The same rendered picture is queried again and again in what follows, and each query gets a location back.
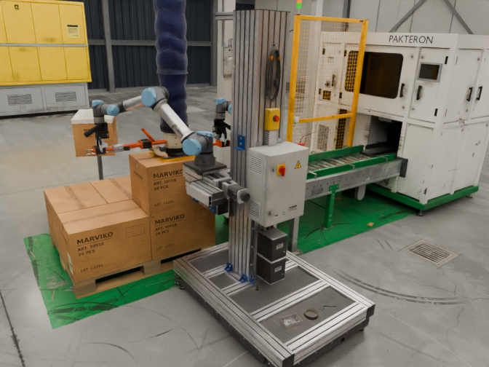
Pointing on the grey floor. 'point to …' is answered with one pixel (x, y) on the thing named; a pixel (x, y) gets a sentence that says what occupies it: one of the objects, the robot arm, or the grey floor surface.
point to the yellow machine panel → (43, 58)
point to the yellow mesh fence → (323, 63)
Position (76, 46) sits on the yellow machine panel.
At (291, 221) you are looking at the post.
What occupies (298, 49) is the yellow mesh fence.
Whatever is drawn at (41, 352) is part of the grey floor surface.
